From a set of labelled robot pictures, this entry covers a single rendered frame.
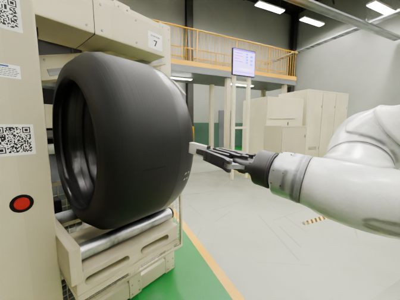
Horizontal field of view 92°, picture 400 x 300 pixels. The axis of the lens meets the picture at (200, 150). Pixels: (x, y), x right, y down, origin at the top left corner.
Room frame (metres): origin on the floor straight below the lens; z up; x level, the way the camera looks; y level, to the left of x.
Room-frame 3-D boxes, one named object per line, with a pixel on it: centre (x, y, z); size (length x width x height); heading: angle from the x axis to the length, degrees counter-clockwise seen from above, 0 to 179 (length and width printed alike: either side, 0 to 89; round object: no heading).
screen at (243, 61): (4.43, -0.95, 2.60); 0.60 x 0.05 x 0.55; 115
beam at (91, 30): (1.00, 0.49, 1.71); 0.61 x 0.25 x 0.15; 139
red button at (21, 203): (0.47, 0.45, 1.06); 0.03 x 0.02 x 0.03; 139
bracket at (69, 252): (0.58, 0.46, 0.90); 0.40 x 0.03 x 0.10; 49
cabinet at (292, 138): (4.98, -2.18, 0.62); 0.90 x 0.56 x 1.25; 115
